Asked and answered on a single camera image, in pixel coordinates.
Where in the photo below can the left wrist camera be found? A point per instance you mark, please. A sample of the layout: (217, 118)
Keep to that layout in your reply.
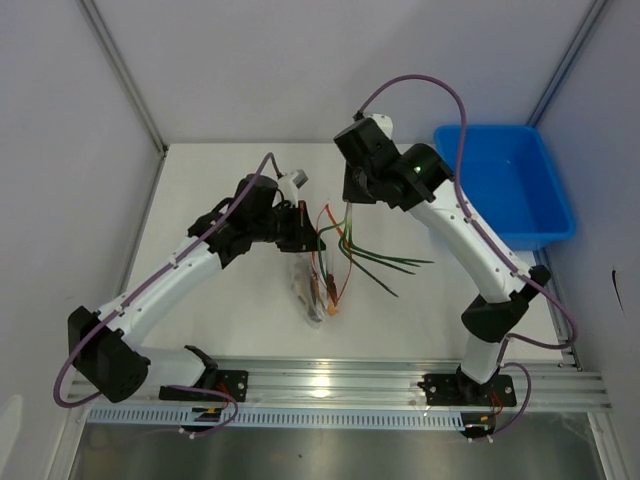
(290, 184)

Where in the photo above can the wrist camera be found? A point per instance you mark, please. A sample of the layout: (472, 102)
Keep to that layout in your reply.
(384, 122)
(290, 184)

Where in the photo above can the toy green onion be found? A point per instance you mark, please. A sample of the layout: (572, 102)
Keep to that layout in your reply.
(326, 222)

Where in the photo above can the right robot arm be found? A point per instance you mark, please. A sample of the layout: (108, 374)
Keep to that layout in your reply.
(419, 182)

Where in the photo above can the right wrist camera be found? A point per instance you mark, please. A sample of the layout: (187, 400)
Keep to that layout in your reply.
(384, 122)

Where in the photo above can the toy meat slice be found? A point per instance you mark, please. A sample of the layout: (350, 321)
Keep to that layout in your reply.
(325, 293)

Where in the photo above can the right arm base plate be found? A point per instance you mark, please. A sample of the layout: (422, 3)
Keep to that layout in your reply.
(456, 390)

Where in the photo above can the blue plastic bin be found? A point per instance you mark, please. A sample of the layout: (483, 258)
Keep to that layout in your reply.
(509, 175)

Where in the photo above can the left frame post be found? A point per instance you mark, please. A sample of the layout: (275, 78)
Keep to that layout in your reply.
(117, 63)

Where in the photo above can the aluminium rail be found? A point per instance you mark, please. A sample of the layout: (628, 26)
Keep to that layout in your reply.
(392, 385)

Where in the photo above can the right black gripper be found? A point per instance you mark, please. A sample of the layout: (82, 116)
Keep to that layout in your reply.
(351, 193)

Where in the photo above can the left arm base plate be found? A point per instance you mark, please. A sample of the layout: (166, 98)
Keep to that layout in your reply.
(231, 382)

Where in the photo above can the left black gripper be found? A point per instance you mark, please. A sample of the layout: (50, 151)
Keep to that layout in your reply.
(304, 236)

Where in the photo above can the frame post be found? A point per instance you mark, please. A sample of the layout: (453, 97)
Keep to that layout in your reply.
(587, 27)
(117, 63)

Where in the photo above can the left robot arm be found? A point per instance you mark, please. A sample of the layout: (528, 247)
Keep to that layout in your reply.
(106, 345)

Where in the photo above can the slotted cable duct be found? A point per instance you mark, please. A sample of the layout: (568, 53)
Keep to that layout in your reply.
(276, 417)

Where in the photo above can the right frame post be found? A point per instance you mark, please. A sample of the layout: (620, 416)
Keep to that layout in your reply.
(587, 27)

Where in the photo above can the clear zip top bag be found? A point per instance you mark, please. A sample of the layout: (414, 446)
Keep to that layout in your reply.
(327, 260)

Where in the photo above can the toy fish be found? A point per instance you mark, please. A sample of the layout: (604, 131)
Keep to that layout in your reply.
(305, 292)

